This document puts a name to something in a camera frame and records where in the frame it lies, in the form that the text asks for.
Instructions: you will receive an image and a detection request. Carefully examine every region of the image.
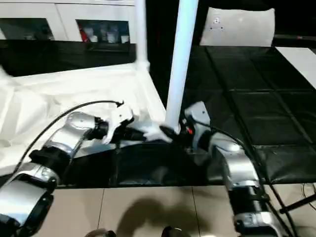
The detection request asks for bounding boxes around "white flat panel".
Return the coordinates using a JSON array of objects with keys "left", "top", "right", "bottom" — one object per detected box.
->
[{"left": 198, "top": 7, "right": 276, "bottom": 48}]

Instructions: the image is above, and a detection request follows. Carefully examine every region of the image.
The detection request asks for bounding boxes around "white sheet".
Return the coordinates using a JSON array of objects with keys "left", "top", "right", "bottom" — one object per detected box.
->
[{"left": 275, "top": 46, "right": 316, "bottom": 78}]

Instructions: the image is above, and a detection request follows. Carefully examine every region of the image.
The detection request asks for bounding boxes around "black folding stand leg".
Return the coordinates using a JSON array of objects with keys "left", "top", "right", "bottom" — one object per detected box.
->
[{"left": 278, "top": 194, "right": 316, "bottom": 215}]

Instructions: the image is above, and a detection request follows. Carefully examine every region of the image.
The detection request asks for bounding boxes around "white plastic table leg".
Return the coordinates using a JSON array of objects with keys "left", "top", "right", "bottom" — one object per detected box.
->
[
  {"left": 162, "top": 0, "right": 200, "bottom": 135},
  {"left": 133, "top": 0, "right": 152, "bottom": 73}
]

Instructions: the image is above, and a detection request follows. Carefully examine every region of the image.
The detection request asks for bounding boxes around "white glass-door cabinet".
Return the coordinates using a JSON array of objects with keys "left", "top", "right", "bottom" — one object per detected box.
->
[{"left": 0, "top": 0, "right": 137, "bottom": 46}]

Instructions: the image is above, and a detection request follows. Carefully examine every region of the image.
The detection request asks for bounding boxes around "black work mat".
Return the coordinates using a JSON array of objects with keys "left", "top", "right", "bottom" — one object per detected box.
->
[{"left": 0, "top": 39, "right": 316, "bottom": 187}]

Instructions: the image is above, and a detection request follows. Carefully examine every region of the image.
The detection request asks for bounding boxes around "black cabinet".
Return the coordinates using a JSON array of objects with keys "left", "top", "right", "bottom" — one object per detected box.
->
[{"left": 134, "top": 0, "right": 316, "bottom": 49}]

